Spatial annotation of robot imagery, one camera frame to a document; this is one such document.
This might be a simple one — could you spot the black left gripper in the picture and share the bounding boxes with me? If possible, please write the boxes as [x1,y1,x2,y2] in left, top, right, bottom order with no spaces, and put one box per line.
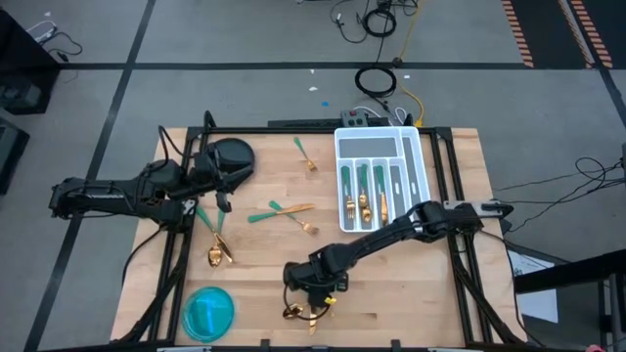
[193,146,255,214]

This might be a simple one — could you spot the black cable with plug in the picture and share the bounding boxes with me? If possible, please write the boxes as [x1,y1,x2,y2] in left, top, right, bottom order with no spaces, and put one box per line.
[46,31,84,64]

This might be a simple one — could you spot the black desk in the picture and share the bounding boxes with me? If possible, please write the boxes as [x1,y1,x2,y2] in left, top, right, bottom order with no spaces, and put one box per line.
[0,9,63,116]

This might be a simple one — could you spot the black round plate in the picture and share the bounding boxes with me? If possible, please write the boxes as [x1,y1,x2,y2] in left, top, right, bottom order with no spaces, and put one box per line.
[209,137,256,193]

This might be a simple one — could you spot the yellow floor cable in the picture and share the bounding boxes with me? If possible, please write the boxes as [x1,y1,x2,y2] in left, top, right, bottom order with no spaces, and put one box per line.
[393,0,426,128]

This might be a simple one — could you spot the grey power switch box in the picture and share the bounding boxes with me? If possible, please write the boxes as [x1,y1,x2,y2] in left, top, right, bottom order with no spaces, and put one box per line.
[341,110,369,127]

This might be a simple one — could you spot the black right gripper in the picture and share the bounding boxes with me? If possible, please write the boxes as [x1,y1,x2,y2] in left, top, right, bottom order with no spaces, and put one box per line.
[284,246,351,320]

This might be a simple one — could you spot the gold spoon green handle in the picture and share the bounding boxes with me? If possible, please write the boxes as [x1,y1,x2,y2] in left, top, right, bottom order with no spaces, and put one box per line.
[357,163,374,225]
[207,208,227,269]
[282,302,305,322]

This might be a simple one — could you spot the coiled black floor cable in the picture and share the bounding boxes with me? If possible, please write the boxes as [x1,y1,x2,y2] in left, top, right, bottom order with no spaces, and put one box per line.
[361,7,397,39]
[354,66,398,98]

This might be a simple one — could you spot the black box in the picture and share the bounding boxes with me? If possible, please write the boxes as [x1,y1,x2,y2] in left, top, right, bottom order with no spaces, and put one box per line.
[0,116,30,197]

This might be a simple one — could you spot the white plastic cutlery tray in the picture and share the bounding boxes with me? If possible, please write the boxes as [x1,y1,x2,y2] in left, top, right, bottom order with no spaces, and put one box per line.
[334,125,437,234]

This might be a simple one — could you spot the white paper sheet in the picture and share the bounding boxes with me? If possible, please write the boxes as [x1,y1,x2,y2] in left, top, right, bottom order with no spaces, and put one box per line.
[508,249,559,325]

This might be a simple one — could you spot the teal translucent round plate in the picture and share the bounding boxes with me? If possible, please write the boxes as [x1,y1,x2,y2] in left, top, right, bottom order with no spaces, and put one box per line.
[181,286,237,343]

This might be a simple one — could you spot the black metal stand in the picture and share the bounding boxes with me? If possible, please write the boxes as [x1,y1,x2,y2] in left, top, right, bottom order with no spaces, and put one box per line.
[513,246,626,352]

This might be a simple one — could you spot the thin black cable bundle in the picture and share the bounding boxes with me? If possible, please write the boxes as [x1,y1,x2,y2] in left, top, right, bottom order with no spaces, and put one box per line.
[503,154,626,235]

